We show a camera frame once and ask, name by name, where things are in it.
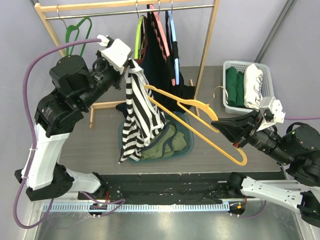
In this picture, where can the white plastic basket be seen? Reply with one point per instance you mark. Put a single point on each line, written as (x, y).
(267, 89)

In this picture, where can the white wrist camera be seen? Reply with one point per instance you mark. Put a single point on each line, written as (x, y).
(115, 51)
(272, 113)

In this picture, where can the olive green tank top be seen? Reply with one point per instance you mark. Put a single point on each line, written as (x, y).
(165, 144)

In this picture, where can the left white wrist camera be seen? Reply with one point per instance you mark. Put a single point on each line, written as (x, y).
(115, 51)

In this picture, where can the neon yellow hanger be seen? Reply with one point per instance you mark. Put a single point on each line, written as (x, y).
(139, 38)

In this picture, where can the folded white shirt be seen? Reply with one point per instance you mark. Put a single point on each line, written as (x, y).
(252, 85)

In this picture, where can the navy tank top maroon trim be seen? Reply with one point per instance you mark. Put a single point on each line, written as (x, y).
(154, 67)

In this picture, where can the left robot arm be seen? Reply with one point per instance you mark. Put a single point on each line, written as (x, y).
(76, 89)

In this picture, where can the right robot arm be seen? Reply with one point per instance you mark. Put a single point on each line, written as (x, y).
(298, 149)

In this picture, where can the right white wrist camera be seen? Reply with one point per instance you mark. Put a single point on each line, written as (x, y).
(272, 113)

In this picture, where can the green plastic hanger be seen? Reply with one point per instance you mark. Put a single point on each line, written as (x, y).
(76, 28)

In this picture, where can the black dress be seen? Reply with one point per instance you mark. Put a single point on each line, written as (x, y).
(182, 90)

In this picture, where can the folded dark green shirt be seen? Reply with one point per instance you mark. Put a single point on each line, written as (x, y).
(234, 85)

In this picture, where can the pink hanger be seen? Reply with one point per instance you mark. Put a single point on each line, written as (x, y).
(162, 40)

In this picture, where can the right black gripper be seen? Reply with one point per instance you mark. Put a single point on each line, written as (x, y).
(246, 132)

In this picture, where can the white slotted cable duct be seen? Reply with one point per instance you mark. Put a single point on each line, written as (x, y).
(136, 208)

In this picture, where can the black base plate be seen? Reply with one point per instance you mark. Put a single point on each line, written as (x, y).
(167, 188)

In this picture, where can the black white striped tank top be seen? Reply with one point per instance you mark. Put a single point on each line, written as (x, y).
(144, 119)

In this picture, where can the light blue hanger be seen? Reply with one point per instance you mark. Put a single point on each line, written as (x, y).
(173, 45)

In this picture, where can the teal plastic basin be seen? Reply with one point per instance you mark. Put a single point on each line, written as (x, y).
(188, 136)

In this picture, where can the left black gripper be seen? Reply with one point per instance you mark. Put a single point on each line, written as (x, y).
(125, 66)

